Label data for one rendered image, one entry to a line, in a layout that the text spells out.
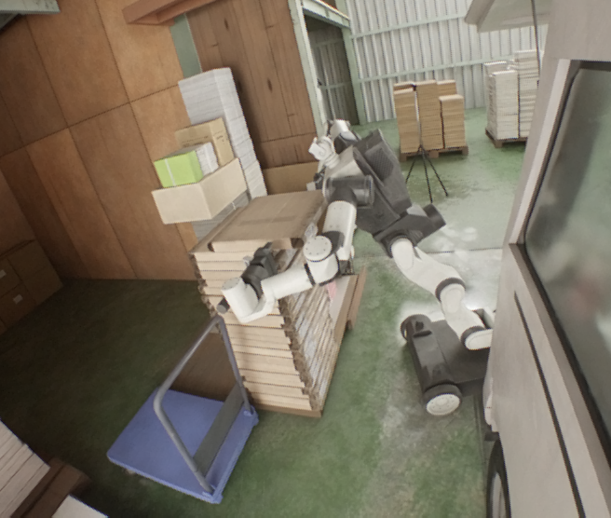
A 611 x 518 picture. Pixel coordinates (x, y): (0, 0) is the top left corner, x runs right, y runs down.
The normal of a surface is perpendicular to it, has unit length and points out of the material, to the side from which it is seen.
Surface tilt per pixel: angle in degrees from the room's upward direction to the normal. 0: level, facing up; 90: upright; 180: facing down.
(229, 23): 90
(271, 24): 90
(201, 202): 91
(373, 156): 93
